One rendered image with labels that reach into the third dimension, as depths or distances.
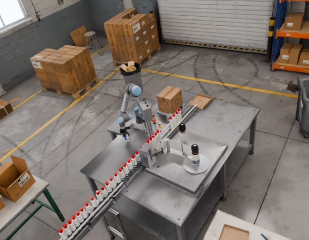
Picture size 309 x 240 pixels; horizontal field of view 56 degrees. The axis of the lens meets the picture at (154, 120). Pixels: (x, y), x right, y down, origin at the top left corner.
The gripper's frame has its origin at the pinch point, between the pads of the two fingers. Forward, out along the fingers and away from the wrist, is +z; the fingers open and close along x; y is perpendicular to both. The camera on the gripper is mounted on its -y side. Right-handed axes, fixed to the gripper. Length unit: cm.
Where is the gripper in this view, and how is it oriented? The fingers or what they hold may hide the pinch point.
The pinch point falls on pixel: (127, 137)
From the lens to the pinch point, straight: 393.4
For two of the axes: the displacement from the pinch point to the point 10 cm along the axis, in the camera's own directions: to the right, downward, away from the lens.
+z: 1.5, 7.8, 6.1
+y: -5.3, 5.8, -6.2
